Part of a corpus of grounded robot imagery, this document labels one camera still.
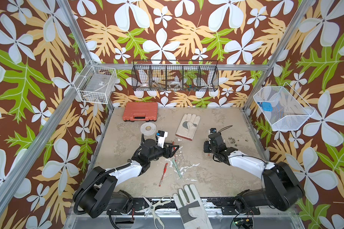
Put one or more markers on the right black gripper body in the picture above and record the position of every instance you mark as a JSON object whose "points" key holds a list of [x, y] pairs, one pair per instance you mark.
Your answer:
{"points": [[208, 146]]}

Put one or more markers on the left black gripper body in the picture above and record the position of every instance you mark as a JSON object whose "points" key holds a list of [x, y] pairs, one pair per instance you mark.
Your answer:
{"points": [[159, 152]]}

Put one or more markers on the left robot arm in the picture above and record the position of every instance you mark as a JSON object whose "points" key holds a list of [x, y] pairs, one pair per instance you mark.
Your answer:
{"points": [[96, 194]]}

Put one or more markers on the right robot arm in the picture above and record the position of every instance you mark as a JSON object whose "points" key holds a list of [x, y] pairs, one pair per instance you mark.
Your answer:
{"points": [[280, 188]]}

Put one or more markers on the light green pen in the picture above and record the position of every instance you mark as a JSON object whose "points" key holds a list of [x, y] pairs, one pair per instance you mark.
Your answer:
{"points": [[177, 169]]}

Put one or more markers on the red gel pen left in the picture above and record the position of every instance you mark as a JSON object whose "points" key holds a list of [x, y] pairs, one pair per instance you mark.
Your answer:
{"points": [[164, 172]]}

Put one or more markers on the beige work glove far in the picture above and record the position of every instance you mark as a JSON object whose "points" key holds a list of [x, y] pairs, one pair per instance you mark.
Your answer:
{"points": [[188, 126]]}

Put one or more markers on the beige work glove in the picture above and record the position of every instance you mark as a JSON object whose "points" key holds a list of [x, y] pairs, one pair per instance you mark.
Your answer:
{"points": [[191, 208], [188, 126]]}

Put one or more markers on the red plastic tool case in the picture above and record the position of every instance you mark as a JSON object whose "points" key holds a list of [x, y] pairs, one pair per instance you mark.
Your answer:
{"points": [[140, 111]]}

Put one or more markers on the blue object in basket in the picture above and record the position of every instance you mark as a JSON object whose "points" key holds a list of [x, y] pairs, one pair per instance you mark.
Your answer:
{"points": [[266, 106]]}

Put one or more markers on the beige work glove near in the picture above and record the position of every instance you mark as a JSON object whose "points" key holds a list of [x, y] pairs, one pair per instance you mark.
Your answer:
{"points": [[191, 208]]}

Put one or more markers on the white tape roll in basket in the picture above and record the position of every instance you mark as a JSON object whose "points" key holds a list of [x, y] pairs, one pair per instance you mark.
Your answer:
{"points": [[175, 84]]}

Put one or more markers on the white mesh basket right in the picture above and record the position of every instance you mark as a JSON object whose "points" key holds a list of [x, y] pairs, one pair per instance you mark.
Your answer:
{"points": [[290, 110]]}

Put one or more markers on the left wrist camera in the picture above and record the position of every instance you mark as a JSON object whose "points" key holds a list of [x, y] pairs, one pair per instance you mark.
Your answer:
{"points": [[160, 138]]}

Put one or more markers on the white handled scissors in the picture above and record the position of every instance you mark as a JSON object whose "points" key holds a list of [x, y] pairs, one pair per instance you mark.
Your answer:
{"points": [[151, 209]]}

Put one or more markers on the black wire basket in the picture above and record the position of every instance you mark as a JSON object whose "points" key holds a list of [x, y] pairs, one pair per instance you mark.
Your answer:
{"points": [[155, 75]]}

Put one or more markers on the white wire basket left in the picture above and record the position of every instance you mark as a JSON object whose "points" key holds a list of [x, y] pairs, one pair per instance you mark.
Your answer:
{"points": [[95, 84]]}

